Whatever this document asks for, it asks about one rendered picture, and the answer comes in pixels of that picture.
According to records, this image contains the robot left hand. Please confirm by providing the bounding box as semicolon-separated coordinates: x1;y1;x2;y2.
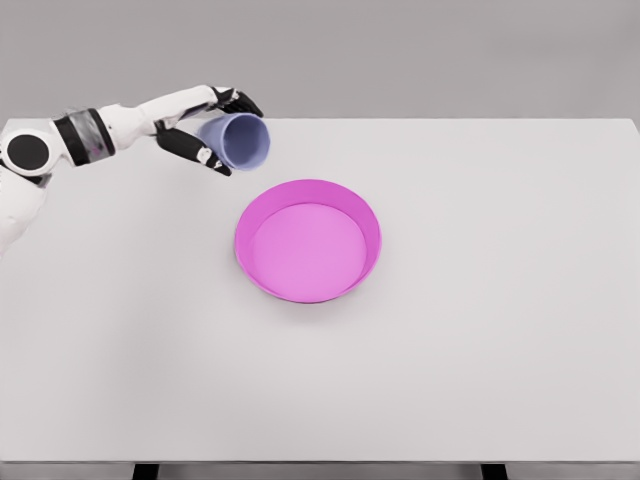
139;84;265;178

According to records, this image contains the lavender blue cup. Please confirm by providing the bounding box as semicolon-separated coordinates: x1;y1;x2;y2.
197;112;273;173

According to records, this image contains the pink round plate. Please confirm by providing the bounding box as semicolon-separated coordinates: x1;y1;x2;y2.
234;179;383;306

